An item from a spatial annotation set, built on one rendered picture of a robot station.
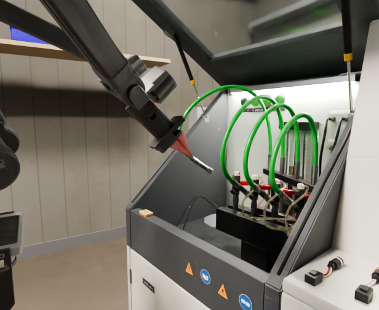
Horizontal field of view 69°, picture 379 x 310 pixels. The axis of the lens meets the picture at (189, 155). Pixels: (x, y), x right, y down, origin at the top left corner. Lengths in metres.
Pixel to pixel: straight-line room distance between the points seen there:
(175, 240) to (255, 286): 0.30
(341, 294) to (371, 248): 0.19
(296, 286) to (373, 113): 0.45
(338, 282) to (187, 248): 0.39
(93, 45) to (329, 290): 0.61
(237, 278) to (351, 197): 0.34
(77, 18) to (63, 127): 2.45
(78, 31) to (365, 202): 0.70
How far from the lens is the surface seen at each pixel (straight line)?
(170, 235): 0.90
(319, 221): 0.72
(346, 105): 1.08
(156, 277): 1.04
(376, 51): 0.87
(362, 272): 0.72
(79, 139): 2.93
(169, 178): 1.18
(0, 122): 0.93
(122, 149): 3.04
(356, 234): 0.79
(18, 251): 0.68
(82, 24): 0.50
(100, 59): 0.53
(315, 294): 0.61
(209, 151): 1.31
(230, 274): 0.73
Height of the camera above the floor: 1.30
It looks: 7 degrees down
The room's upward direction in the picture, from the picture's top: straight up
